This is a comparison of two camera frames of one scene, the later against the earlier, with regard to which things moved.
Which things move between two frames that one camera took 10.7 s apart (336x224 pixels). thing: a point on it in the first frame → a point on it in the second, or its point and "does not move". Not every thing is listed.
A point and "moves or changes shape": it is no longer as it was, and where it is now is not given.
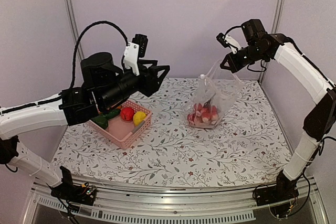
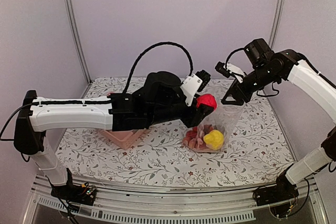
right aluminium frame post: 279,14 does not move
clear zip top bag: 216,92 moves or changes shape
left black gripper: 151,84 → 197,115
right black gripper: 235,66 → 237,91
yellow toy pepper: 138,117 moves or changes shape
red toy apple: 127,114 moves or changes shape
